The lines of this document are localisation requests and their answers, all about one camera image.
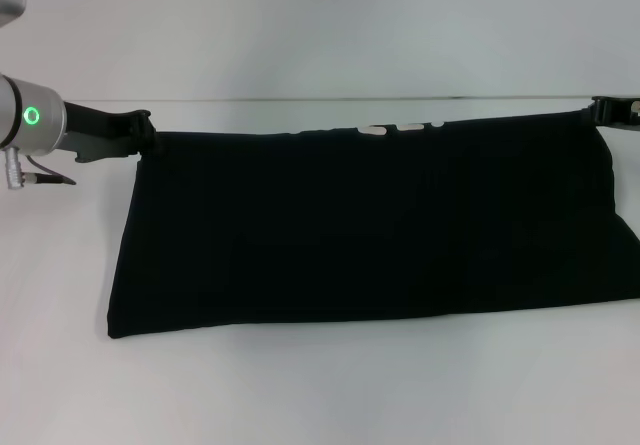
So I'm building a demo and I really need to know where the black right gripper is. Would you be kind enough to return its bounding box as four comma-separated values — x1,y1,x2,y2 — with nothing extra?
582,95,640,132

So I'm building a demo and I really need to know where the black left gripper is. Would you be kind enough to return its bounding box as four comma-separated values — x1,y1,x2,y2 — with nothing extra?
62,100,164,164

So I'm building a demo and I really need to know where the black t-shirt with white print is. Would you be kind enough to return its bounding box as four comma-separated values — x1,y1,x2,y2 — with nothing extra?
107,109,640,339

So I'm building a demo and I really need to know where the left arm cable with connector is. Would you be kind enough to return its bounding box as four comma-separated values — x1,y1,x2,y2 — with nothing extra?
3,147,77,190

